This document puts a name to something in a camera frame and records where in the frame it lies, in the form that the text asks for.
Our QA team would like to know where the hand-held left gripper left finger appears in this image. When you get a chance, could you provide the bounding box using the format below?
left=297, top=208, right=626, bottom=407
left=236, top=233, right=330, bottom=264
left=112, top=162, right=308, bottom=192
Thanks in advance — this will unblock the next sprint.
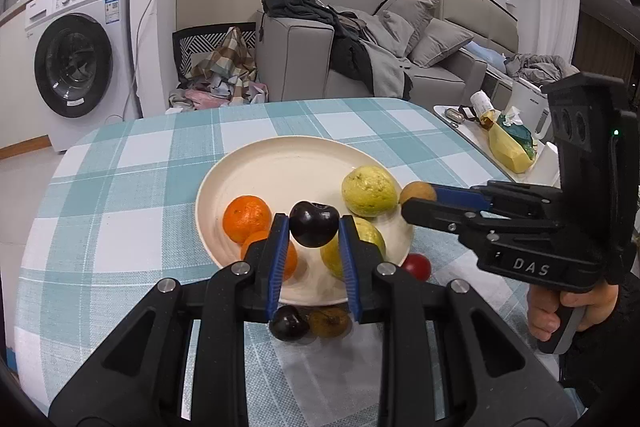
left=47, top=213, right=293, bottom=427

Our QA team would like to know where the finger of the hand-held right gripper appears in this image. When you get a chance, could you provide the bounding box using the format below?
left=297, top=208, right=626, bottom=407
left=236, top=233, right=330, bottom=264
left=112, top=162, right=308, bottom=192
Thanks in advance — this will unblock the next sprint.
left=430, top=181, right=563, bottom=219
left=401, top=199, right=501, bottom=249

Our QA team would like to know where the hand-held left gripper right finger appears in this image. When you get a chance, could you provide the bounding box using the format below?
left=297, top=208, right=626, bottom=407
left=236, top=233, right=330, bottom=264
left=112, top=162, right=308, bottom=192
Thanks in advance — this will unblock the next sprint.
left=339, top=216, right=581, bottom=427

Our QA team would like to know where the orange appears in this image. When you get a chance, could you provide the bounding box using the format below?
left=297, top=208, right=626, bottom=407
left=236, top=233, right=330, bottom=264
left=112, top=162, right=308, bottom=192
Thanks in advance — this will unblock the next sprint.
left=241, top=230, right=298, bottom=284
left=222, top=195, right=273, bottom=244

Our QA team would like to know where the smooth brown longan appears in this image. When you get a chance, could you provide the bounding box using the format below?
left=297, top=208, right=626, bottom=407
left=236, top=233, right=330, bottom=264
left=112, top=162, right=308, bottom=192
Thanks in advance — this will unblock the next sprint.
left=399, top=181, right=437, bottom=208

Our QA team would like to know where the small yellow-green guava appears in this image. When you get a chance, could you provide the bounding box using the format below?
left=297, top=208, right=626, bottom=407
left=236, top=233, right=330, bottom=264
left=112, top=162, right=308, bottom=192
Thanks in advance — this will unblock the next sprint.
left=320, top=217, right=387, bottom=280

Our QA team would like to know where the dark purple plum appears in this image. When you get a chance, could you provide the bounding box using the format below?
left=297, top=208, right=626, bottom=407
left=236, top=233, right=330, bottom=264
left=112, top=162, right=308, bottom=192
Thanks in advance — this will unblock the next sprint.
left=290, top=201, right=340, bottom=249
left=270, top=305, right=310, bottom=342

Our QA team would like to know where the large yellow-green guava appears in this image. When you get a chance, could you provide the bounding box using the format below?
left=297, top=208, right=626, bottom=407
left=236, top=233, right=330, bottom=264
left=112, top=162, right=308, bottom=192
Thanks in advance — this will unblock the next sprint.
left=341, top=165, right=398, bottom=218

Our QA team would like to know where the cream round plate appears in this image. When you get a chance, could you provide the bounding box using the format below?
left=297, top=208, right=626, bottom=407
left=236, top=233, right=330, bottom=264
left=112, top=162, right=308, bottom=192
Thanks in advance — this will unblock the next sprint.
left=196, top=136, right=415, bottom=306

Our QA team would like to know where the person's right forearm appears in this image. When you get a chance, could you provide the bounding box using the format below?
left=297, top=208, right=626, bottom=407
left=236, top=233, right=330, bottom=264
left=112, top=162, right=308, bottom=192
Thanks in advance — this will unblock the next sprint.
left=560, top=257, right=640, bottom=408

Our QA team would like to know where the person's right hand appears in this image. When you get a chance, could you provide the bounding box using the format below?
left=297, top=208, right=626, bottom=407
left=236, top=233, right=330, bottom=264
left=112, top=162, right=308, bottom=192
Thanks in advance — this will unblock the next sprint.
left=527, top=279, right=621, bottom=343

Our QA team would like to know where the red cherry tomato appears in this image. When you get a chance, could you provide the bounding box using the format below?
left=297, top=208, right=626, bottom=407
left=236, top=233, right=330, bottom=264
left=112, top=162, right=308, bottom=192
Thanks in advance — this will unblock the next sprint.
left=402, top=254, right=432, bottom=282

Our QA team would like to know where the brown longan with stem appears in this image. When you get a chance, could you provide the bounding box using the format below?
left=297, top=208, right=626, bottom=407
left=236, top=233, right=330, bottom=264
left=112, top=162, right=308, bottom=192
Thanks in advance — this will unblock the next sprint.
left=307, top=307, right=351, bottom=338

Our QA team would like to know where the white paper roll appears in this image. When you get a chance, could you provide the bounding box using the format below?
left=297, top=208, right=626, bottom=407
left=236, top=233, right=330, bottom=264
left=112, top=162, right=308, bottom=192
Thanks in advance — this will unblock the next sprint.
left=537, top=142, right=561, bottom=188

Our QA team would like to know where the white side table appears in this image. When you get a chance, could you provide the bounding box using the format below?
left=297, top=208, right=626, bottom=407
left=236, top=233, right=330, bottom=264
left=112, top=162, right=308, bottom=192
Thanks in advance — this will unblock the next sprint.
left=434, top=104, right=561, bottom=188

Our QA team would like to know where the yellow bag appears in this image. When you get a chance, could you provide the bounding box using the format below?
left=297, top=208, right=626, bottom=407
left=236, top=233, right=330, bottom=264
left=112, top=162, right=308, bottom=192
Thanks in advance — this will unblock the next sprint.
left=487, top=119, right=538, bottom=174

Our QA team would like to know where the dark green bag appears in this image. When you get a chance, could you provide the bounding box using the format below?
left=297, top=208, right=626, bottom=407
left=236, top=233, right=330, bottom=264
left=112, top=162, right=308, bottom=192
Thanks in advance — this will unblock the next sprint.
left=507, top=124, right=536, bottom=158

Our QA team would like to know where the white labelled bottle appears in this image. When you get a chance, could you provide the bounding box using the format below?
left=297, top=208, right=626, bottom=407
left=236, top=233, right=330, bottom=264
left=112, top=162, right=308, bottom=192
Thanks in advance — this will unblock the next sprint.
left=470, top=91, right=501, bottom=128

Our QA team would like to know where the white appliance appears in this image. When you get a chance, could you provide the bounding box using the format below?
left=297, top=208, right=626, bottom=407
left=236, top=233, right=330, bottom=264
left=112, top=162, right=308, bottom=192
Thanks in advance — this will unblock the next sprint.
left=510, top=78, right=553, bottom=142

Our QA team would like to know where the light blue blanket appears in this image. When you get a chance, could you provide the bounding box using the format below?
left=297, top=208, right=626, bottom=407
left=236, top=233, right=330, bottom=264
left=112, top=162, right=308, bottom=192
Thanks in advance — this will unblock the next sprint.
left=465, top=44, right=508, bottom=68

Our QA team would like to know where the grey garment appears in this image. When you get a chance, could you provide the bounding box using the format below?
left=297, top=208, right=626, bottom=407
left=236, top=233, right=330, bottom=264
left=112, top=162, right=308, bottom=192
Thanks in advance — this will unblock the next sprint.
left=340, top=7, right=413, bottom=100

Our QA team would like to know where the crumpled grey blanket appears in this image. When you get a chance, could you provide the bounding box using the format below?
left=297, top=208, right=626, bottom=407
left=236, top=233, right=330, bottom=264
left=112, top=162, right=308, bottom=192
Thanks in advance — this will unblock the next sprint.
left=504, top=53, right=581, bottom=84

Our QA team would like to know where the grey pillow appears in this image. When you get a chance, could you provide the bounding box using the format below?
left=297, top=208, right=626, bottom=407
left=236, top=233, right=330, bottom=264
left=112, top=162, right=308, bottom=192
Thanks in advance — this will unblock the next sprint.
left=374, top=0, right=438, bottom=58
left=409, top=18, right=475, bottom=68
left=372, top=10, right=417, bottom=58

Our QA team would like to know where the teal checked tablecloth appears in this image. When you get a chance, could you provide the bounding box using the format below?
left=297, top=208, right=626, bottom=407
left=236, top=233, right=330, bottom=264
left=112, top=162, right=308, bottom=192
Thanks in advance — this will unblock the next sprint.
left=14, top=98, right=586, bottom=427

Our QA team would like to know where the brown curtain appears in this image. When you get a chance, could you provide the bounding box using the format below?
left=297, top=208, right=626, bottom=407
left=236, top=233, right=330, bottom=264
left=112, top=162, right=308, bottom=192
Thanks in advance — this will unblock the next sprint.
left=572, top=0, right=640, bottom=78

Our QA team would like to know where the dark jacket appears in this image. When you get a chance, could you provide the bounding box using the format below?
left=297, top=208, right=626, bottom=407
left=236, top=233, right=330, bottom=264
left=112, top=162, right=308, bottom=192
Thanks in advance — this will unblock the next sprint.
left=261, top=0, right=376, bottom=95

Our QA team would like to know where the pink cloth pile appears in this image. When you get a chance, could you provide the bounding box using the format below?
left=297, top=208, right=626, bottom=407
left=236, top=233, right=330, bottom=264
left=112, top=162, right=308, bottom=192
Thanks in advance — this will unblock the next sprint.
left=167, top=79, right=271, bottom=112

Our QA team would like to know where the white curtain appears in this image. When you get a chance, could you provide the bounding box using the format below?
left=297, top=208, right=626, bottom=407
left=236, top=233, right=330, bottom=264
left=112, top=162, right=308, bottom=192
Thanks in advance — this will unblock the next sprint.
left=522, top=0, right=583, bottom=62

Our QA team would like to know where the grey sofa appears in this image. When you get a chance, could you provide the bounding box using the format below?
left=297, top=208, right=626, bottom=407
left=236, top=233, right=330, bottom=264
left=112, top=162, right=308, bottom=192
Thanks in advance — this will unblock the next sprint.
left=256, top=0, right=518, bottom=102

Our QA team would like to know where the plaid cloth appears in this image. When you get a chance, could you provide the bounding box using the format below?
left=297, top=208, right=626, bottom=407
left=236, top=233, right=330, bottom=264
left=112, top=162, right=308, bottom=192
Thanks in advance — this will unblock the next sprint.
left=190, top=26, right=258, bottom=100

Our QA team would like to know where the black striped laundry basket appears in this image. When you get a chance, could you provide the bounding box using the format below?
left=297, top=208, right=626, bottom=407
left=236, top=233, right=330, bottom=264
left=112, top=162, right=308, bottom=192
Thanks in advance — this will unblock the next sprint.
left=171, top=23, right=261, bottom=82

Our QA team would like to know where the white washing machine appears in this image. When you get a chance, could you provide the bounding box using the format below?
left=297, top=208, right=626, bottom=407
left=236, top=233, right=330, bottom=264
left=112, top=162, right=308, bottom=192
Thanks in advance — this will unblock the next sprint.
left=24, top=0, right=141, bottom=152

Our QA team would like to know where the white kitchen cabinet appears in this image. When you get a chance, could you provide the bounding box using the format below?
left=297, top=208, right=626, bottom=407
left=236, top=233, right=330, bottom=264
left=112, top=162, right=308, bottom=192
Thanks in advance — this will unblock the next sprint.
left=0, top=0, right=51, bottom=158

